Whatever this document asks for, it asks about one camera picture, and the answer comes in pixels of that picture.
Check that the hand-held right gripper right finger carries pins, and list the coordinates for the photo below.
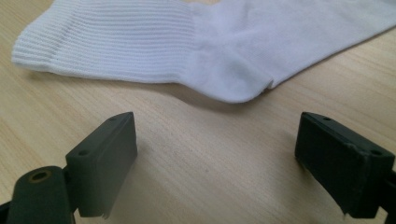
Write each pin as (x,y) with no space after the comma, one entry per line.
(339,168)

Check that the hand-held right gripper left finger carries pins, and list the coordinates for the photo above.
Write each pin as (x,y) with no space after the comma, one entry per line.
(102,161)

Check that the white sock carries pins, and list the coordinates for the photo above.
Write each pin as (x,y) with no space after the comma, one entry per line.
(193,46)

